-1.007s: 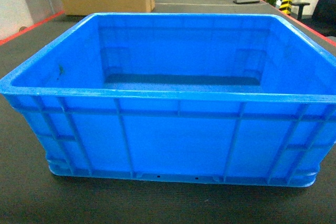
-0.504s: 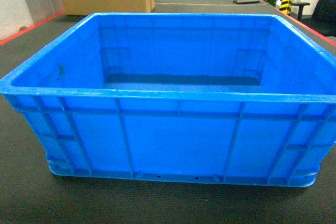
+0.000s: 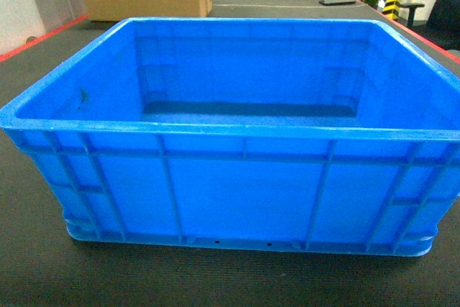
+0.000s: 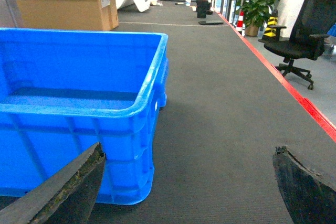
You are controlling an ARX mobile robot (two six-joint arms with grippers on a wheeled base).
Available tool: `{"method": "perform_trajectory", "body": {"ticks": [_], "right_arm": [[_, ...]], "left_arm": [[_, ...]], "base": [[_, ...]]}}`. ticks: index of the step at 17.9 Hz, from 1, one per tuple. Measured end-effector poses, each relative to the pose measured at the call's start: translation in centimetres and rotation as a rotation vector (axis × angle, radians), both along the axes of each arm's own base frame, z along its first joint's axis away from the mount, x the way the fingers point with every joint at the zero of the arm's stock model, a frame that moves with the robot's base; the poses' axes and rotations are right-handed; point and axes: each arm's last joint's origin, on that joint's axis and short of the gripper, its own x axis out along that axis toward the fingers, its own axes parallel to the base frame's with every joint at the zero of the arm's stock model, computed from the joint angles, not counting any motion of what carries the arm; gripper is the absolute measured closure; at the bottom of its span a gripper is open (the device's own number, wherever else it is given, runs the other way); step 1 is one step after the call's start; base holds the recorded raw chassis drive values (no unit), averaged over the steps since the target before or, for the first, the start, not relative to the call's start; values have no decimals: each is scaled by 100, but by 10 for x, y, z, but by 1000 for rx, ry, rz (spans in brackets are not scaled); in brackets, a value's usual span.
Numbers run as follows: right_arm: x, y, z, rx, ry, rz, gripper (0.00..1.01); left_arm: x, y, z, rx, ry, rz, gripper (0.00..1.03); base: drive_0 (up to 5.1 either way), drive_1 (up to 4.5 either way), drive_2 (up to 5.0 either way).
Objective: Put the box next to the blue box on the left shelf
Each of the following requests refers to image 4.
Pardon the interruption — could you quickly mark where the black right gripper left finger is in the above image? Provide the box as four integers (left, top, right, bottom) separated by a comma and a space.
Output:
1, 142, 106, 223

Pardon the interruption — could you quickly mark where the black flat tablet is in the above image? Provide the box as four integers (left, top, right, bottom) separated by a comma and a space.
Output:
198, 20, 224, 26

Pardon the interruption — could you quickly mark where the red white traffic cone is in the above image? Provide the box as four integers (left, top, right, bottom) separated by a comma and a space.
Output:
236, 10, 244, 34

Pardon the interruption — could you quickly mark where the blue plastic crate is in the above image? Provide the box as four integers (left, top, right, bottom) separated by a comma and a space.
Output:
1, 28, 169, 205

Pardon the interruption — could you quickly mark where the black block stack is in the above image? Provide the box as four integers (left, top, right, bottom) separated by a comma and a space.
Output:
196, 0, 213, 18

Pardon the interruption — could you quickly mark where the black office chair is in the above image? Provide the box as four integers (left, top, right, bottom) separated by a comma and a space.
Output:
264, 0, 335, 90

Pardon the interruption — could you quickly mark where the yellow black striped cone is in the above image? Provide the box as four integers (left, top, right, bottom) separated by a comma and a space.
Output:
264, 9, 279, 38

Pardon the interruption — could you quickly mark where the large open cardboard box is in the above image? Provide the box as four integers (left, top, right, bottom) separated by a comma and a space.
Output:
16, 0, 119, 31

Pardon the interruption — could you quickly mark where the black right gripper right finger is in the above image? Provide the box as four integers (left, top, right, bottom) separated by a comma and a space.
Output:
272, 146, 335, 223

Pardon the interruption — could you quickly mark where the red floor edge strip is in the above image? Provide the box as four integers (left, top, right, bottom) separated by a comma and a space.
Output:
207, 0, 336, 143

